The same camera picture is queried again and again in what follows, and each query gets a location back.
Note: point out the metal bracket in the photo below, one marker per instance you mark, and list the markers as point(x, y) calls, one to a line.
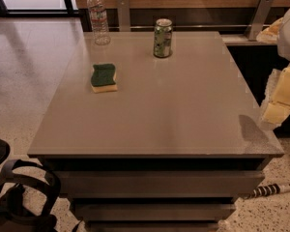
point(124, 16)
point(258, 19)

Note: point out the grey drawer cabinet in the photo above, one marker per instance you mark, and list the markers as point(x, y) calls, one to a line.
point(170, 150)

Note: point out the right metal bracket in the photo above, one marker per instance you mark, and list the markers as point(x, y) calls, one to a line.
point(258, 19)

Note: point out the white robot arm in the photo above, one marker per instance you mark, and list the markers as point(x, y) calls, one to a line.
point(283, 42)

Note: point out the clear plastic water bottle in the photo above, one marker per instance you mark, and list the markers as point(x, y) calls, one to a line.
point(99, 23)

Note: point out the black white striped stick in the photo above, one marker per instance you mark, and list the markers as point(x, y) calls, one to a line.
point(268, 190)

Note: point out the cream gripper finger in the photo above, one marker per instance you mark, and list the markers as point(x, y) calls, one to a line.
point(270, 34)
point(275, 108)

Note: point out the black bag with straps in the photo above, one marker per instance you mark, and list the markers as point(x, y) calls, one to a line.
point(14, 217)

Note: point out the green soda can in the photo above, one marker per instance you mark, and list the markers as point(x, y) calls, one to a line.
point(163, 38)

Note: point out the horizontal metal rail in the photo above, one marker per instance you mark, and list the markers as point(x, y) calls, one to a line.
point(198, 26)

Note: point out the green and yellow sponge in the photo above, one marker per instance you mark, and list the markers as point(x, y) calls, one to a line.
point(103, 78)

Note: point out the left metal bracket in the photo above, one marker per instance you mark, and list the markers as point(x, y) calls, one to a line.
point(124, 16)

